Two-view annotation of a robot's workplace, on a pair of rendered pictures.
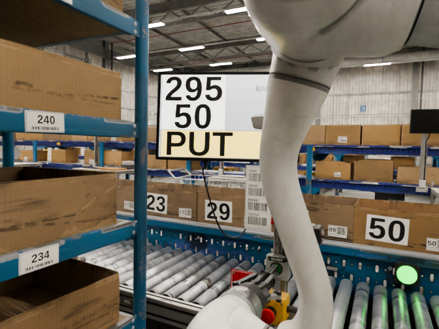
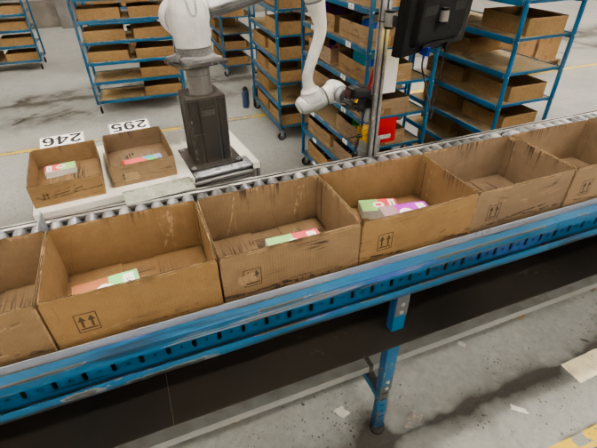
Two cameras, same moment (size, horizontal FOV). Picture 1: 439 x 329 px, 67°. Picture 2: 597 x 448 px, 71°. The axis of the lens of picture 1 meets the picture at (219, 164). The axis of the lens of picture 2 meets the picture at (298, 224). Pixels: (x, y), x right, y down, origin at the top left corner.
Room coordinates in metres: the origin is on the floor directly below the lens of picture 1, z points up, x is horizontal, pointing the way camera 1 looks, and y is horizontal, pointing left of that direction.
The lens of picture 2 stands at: (2.00, -1.86, 1.70)
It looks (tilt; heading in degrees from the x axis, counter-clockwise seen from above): 36 degrees down; 132
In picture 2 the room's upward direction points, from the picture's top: 1 degrees counter-clockwise
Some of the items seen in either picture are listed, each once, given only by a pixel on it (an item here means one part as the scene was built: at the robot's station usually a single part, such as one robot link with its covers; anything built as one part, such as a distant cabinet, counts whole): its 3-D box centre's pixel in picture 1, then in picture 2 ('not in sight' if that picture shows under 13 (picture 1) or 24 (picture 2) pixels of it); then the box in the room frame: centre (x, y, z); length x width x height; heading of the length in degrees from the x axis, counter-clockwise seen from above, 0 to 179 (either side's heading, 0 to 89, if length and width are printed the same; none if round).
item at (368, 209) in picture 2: not in sight; (378, 208); (1.40, -0.79, 0.90); 0.13 x 0.07 x 0.04; 48
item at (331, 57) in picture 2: not in sight; (338, 48); (0.13, 0.63, 0.99); 0.40 x 0.30 x 0.10; 152
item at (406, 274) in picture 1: (406, 275); not in sight; (1.27, -0.75, 0.81); 0.07 x 0.01 x 0.07; 64
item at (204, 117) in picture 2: not in sight; (205, 124); (0.38, -0.74, 0.91); 0.26 x 0.26 x 0.33; 69
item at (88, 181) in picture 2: not in sight; (67, 171); (0.09, -1.32, 0.80); 0.38 x 0.28 x 0.10; 157
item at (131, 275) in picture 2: not in sight; (110, 300); (1.13, -1.62, 0.92); 0.16 x 0.11 x 0.07; 68
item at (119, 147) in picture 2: not in sight; (138, 154); (0.18, -1.01, 0.80); 0.38 x 0.28 x 0.10; 158
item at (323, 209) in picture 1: (313, 215); (489, 182); (1.64, -0.48, 0.97); 0.39 x 0.29 x 0.17; 64
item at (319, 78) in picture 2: not in sight; (338, 76); (0.13, 0.63, 0.79); 0.40 x 0.30 x 0.10; 155
